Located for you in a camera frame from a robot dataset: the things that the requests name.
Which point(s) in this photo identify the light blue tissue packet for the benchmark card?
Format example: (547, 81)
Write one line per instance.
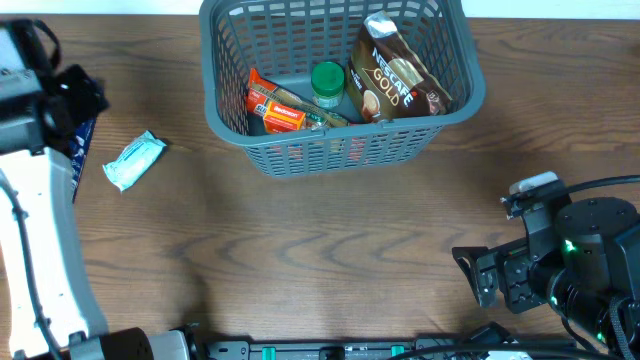
(134, 161)

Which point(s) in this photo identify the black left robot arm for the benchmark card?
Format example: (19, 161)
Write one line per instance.
(54, 313)

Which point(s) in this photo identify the orange spaghetti pasta packet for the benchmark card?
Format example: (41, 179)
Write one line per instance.
(261, 91)

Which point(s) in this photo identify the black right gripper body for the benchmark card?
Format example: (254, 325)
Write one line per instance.
(513, 275)

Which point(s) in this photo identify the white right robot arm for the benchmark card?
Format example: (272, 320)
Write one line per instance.
(579, 257)

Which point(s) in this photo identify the grey plastic basket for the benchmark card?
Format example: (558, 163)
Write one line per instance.
(283, 40)

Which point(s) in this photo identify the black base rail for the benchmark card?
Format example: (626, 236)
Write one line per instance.
(244, 350)

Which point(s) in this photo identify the Kleenex tissue multipack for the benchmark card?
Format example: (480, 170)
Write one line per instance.
(79, 146)

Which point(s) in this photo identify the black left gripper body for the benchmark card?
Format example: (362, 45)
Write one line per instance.
(79, 100)

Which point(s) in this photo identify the green lid glass jar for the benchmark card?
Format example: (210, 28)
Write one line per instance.
(328, 82)

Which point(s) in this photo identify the brown Nescafe Gold coffee bag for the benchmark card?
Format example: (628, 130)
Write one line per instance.
(386, 80)

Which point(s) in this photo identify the orange Redoxon box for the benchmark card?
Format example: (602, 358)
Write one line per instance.
(279, 118)

